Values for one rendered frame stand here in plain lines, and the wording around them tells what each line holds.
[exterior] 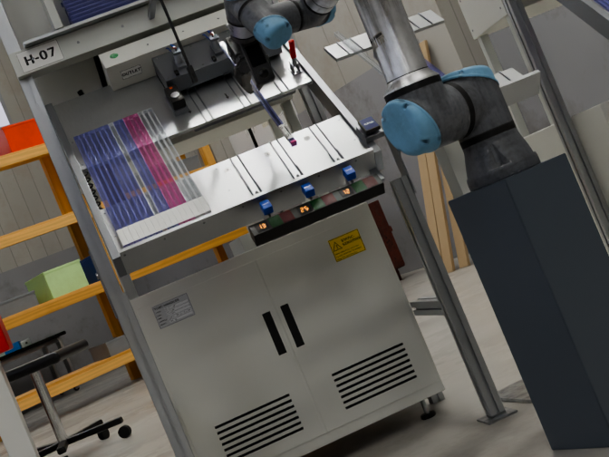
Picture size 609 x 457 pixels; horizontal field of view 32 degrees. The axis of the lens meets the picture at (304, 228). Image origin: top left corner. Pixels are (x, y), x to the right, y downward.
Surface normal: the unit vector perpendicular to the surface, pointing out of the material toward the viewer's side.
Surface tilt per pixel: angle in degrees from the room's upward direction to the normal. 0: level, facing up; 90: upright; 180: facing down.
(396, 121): 98
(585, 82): 90
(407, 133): 98
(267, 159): 44
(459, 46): 90
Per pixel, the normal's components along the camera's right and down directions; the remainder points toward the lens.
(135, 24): 0.18, -0.08
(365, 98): -0.78, 0.32
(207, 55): -0.15, -0.72
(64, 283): 0.54, -0.24
